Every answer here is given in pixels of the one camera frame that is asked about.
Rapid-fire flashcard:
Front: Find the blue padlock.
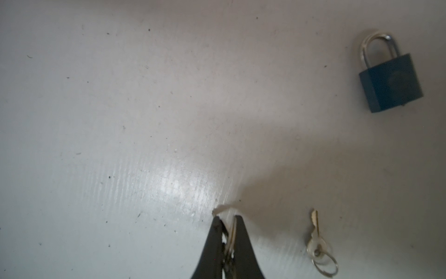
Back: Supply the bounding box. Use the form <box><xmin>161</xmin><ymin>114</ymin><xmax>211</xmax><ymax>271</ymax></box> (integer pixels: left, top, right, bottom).
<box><xmin>359</xmin><ymin>31</ymin><xmax>424</xmax><ymax>113</ymax></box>

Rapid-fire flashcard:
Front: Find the black padlock key bunch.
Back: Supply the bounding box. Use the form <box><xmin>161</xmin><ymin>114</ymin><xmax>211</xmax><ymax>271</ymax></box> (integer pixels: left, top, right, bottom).
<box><xmin>220</xmin><ymin>216</ymin><xmax>237</xmax><ymax>279</ymax></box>

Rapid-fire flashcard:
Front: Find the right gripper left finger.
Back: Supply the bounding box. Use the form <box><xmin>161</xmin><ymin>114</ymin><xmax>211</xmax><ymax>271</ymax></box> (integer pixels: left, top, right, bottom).
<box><xmin>191</xmin><ymin>216</ymin><xmax>224</xmax><ymax>279</ymax></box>

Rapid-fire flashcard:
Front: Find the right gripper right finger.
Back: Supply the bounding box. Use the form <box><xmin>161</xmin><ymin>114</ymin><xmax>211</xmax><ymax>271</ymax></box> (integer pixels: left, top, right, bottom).
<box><xmin>233</xmin><ymin>215</ymin><xmax>265</xmax><ymax>279</ymax></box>

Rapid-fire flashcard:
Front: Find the small blue padlock key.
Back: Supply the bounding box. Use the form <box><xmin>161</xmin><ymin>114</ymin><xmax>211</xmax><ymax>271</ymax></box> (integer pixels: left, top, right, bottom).
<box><xmin>307</xmin><ymin>209</ymin><xmax>339</xmax><ymax>279</ymax></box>

